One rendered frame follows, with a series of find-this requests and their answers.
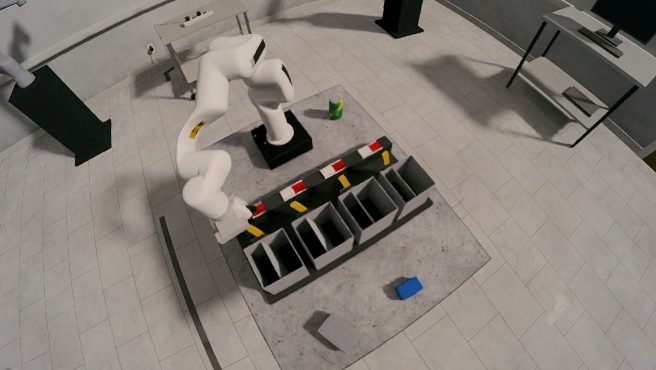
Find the green drink can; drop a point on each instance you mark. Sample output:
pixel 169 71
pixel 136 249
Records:
pixel 335 107

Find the blue plastic box with latch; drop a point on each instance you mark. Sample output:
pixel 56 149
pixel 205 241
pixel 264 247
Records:
pixel 409 288

